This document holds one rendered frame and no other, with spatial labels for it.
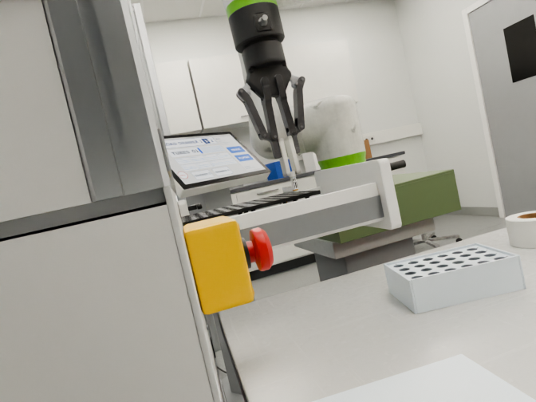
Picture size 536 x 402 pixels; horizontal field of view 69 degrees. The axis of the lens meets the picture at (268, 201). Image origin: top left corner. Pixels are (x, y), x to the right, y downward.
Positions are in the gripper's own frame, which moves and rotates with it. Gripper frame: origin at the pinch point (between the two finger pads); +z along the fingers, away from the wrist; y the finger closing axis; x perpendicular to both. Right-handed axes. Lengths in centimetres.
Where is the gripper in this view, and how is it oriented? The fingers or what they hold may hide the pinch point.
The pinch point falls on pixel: (287, 156)
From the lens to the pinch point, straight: 72.5
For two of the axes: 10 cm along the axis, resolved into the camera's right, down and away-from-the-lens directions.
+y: 9.5, -2.5, 2.1
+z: 2.4, 9.7, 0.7
